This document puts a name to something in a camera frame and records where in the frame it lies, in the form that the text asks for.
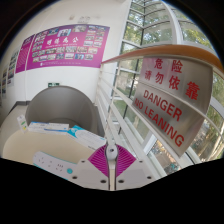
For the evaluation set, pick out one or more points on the large magenta photo poster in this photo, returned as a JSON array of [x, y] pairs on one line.
[[73, 50]]

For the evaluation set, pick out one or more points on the white railing with wooden handrail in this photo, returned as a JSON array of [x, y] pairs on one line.
[[166, 50]]

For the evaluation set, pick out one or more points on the narrow magenta text poster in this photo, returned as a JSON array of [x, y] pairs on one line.
[[24, 55]]

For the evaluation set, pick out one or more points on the small white and green box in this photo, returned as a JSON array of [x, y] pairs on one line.
[[22, 123]]

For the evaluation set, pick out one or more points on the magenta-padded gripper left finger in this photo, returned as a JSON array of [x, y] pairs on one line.
[[91, 173]]

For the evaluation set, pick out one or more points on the long flat white blue box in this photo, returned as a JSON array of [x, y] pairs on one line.
[[46, 127]]

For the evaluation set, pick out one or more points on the white-framed glass window wall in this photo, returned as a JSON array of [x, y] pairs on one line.
[[176, 20]]

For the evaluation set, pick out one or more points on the green exit sign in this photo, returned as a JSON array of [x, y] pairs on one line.
[[53, 84]]

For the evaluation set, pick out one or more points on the white photo board poster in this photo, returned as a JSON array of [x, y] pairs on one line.
[[11, 68]]

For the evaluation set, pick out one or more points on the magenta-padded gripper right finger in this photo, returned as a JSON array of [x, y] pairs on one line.
[[131, 171]]

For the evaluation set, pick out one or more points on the grey round-backed chair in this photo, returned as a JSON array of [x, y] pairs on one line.
[[61, 103]]

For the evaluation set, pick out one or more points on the silver red-lettered danger sign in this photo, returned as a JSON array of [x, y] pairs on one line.
[[173, 100]]

